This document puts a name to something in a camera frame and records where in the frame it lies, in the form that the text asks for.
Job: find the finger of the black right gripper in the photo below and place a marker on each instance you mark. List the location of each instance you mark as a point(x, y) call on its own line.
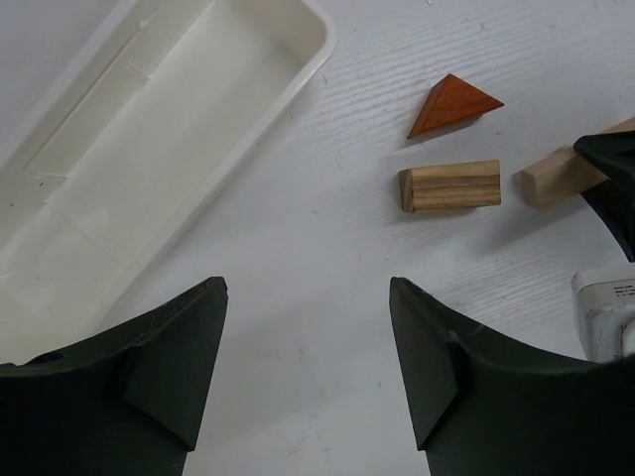
point(613, 199)

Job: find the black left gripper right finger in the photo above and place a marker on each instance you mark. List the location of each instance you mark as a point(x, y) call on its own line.
point(483, 403)

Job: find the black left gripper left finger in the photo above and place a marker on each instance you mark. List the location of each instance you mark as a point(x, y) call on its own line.
point(127, 401)

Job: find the dark striped wood block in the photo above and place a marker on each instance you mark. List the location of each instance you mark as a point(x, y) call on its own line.
point(450, 187)

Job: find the orange triangular wood block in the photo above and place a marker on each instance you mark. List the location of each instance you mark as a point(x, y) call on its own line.
point(450, 102)

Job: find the white plastic tray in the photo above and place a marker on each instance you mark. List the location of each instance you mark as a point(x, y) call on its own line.
point(138, 136)

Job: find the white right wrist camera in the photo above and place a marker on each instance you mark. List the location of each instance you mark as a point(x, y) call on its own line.
point(604, 312)

